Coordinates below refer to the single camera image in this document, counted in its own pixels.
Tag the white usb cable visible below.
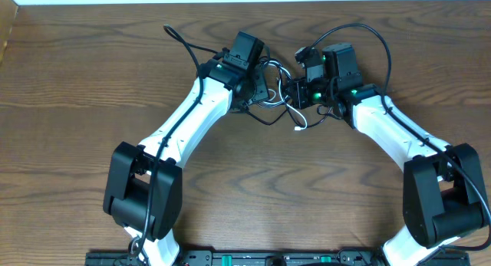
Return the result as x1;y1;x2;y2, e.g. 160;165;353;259
259;60;308;132

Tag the black usb cable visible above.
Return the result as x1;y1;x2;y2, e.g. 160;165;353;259
243;56;333;130

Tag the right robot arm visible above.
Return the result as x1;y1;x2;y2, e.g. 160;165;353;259
285;43;490;265

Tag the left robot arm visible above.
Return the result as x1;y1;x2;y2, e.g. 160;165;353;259
103;31;269;265

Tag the left camera cable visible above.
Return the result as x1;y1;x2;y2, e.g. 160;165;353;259
128;24;219;266

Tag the camera cable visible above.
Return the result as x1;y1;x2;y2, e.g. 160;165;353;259
302;22;491;266
128;24;219;266

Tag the right camera cable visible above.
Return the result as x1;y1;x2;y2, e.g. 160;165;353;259
302;22;491;266

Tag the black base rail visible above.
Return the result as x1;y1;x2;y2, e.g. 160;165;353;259
84;249;471;266

